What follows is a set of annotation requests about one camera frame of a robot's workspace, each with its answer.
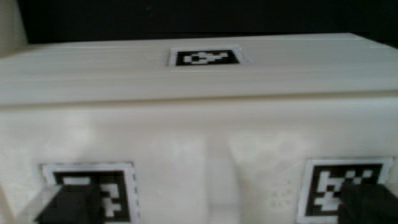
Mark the gripper right finger with black tip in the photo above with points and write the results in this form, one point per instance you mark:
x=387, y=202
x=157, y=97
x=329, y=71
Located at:
x=368, y=205

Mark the white cabinet door panel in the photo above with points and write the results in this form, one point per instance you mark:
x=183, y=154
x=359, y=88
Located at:
x=300, y=146
x=148, y=133

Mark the white cabinet body box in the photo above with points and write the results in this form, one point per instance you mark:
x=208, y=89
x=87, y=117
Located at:
x=89, y=72

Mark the white U-shaped workspace frame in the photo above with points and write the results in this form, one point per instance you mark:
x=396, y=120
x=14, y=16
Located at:
x=13, y=36

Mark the gripper left finger with silver tip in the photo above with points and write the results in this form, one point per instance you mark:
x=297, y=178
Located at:
x=73, y=207

